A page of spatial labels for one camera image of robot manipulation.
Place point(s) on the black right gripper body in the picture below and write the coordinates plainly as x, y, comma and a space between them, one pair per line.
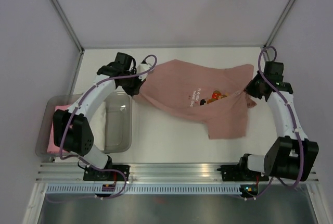
253, 86

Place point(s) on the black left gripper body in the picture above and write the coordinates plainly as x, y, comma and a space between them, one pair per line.
131, 85

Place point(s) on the dusty pink t-shirt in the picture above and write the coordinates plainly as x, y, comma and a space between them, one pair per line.
212, 96

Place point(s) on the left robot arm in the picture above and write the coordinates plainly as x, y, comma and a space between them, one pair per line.
71, 127

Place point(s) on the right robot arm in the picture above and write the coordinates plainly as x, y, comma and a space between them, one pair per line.
292, 155

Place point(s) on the grey plastic bin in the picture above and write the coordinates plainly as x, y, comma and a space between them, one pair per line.
117, 128

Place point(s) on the white rolled t-shirt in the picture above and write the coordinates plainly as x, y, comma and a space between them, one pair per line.
98, 124

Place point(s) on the pink rolled t-shirt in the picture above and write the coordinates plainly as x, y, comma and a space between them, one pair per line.
58, 126

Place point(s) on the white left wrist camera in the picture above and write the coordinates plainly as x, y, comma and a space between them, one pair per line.
142, 71

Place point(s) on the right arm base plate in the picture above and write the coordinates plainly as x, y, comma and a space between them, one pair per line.
234, 173

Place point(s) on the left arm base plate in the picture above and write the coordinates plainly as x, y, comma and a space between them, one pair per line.
91, 174

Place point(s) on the right aluminium frame post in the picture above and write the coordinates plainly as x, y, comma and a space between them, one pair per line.
279, 23

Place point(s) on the aluminium frame post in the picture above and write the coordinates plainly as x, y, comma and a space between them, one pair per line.
279, 23
67, 25

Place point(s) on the aluminium front rail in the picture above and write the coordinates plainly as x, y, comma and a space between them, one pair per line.
146, 173

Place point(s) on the white slotted cable duct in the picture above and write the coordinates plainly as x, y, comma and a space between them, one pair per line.
230, 189

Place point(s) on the left aluminium frame post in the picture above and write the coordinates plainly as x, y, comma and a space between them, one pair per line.
67, 25

